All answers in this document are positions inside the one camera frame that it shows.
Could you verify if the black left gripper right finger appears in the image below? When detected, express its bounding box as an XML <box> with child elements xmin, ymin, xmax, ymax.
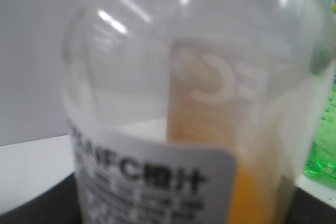
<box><xmin>285</xmin><ymin>187</ymin><xmax>335</xmax><ymax>224</ymax></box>

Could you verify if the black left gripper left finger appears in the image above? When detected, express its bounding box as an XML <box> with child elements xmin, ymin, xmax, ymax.
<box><xmin>1</xmin><ymin>174</ymin><xmax>81</xmax><ymax>224</ymax></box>

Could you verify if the NFC orange juice bottle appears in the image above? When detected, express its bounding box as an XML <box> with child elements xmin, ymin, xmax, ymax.
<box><xmin>62</xmin><ymin>0</ymin><xmax>335</xmax><ymax>223</ymax></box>

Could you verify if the green plastic soda bottle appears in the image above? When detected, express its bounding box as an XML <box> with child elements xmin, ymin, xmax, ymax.
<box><xmin>303</xmin><ymin>0</ymin><xmax>336</xmax><ymax>189</ymax></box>

